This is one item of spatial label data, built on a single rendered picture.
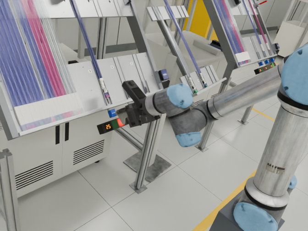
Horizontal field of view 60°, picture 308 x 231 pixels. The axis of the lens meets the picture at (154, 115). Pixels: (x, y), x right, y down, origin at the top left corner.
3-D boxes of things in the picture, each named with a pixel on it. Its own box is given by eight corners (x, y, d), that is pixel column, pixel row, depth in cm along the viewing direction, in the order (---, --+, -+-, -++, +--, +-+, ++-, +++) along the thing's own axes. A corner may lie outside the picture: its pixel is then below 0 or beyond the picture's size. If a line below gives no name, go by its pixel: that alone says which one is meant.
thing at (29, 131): (153, 95, 132) (162, 91, 127) (14, 139, 87) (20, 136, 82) (152, 92, 132) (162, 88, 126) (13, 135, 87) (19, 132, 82)
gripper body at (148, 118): (128, 128, 97) (149, 122, 88) (120, 106, 96) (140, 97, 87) (143, 122, 102) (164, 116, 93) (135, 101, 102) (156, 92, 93)
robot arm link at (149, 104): (149, 94, 84) (166, 88, 90) (140, 97, 88) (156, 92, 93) (156, 116, 85) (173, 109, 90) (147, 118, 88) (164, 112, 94)
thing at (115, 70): (156, 91, 130) (160, 89, 128) (14, 134, 85) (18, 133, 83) (143, 53, 129) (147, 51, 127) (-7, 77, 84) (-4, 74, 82)
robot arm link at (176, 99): (184, 112, 77) (173, 85, 76) (158, 119, 85) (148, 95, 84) (199, 103, 82) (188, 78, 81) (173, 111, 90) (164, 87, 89)
